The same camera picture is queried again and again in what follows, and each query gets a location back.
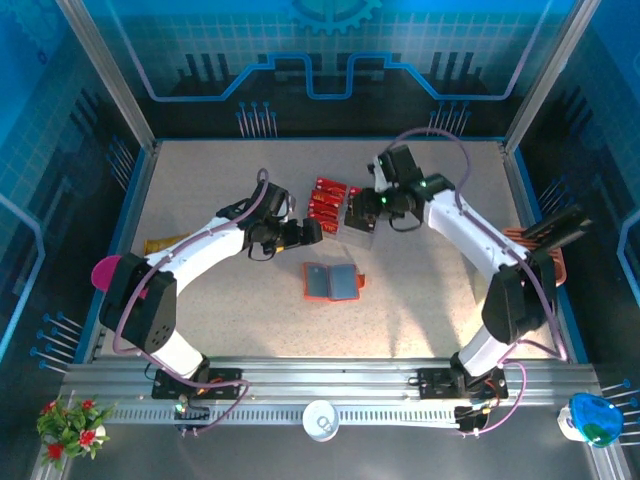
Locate clear acrylic card stand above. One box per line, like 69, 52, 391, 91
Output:
305, 174, 380, 252

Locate orange card holder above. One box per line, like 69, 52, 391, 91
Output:
301, 260, 369, 303

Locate yellow snack packet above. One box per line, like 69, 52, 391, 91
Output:
143, 233, 192, 256

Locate orange white knife block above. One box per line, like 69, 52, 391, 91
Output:
501, 227, 566, 286

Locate pink plastic goblet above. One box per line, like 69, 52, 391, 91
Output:
91, 254, 151, 301

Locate artificial plant red flowers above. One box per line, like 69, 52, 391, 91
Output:
35, 393, 119, 472

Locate blue green globe ornament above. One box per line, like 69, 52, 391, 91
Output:
556, 392, 626, 448

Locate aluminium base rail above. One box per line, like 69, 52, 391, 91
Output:
59, 355, 601, 409

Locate black knife handle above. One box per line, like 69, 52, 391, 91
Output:
523, 203, 586, 240
537, 215, 595, 257

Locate white slotted cable duct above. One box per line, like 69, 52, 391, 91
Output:
112, 407, 461, 426

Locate aluminium frame post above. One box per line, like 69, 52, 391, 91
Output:
501, 0, 600, 155
53, 0, 160, 154

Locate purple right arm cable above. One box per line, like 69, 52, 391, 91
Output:
389, 127, 571, 439

